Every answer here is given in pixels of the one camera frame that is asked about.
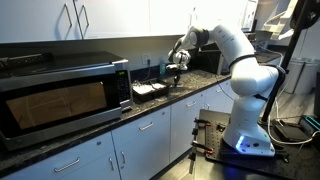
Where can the white lower cabinet drawer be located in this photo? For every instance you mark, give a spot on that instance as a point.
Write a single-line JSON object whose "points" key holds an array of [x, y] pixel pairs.
{"points": [[50, 156]]}

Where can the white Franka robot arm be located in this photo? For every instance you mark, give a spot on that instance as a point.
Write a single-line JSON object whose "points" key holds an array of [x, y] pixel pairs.
{"points": [[250, 80]]}

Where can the white trash bin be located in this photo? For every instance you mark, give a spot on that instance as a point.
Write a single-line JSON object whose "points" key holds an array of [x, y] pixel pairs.
{"points": [[305, 76]]}

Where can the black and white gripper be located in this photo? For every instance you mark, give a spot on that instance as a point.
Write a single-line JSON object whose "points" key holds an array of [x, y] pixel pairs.
{"points": [[176, 67]]}

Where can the black power supply box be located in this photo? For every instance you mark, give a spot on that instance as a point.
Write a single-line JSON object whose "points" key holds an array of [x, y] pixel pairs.
{"points": [[291, 132]]}

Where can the stainless steel microwave oven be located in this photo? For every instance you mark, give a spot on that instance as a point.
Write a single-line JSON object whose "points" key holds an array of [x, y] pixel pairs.
{"points": [[60, 100]]}

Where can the white cabinet door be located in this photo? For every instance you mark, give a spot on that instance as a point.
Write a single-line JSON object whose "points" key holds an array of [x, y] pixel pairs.
{"points": [[185, 126], [93, 168], [33, 20], [116, 18], [218, 98], [146, 150], [170, 16]]}

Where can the black power strip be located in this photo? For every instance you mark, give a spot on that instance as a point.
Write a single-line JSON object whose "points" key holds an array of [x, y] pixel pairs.
{"points": [[23, 60]]}

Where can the white wall outlet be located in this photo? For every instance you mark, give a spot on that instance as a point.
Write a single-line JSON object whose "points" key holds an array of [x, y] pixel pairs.
{"points": [[146, 59]]}

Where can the teal edged black case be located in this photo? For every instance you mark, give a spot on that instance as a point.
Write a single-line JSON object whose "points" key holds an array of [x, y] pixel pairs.
{"points": [[312, 122]]}

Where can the black divided tray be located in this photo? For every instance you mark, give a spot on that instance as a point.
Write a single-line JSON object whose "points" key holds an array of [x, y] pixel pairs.
{"points": [[150, 90]]}

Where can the white upper cabinet door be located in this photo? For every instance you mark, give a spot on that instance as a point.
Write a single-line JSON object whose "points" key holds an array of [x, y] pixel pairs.
{"points": [[116, 18], [33, 20], [170, 16]]}

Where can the teal soap bottle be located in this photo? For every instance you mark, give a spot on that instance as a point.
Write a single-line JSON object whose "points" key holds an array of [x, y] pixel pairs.
{"points": [[162, 69]]}

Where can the black stand pole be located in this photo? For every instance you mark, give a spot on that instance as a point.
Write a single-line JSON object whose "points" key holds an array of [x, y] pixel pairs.
{"points": [[290, 50]]}

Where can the white lower cabinet door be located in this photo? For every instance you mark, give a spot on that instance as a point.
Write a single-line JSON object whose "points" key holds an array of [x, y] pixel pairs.
{"points": [[185, 126], [146, 150], [218, 98], [93, 168]]}

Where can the orange and black clamp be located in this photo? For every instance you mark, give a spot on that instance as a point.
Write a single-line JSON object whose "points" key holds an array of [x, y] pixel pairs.
{"points": [[201, 147], [202, 122]]}

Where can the white angled bracket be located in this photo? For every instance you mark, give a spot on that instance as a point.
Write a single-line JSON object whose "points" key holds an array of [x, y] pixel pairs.
{"points": [[280, 23]]}

